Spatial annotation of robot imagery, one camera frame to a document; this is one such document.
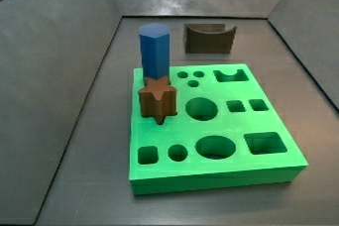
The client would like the green shape sorting board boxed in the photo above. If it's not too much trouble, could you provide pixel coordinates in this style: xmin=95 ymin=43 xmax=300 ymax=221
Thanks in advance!
xmin=128 ymin=63 xmax=306 ymax=195

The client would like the dark brown curved fixture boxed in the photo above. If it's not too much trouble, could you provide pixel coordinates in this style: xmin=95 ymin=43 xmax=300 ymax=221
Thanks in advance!
xmin=184 ymin=24 xmax=237 ymax=54

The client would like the brown star shaped block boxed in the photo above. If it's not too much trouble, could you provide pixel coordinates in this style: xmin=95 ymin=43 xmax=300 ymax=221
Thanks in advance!
xmin=137 ymin=76 xmax=177 ymax=125

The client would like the dark blue hexagonal prism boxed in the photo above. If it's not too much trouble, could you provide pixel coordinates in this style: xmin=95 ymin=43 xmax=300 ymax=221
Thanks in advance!
xmin=138 ymin=23 xmax=169 ymax=79

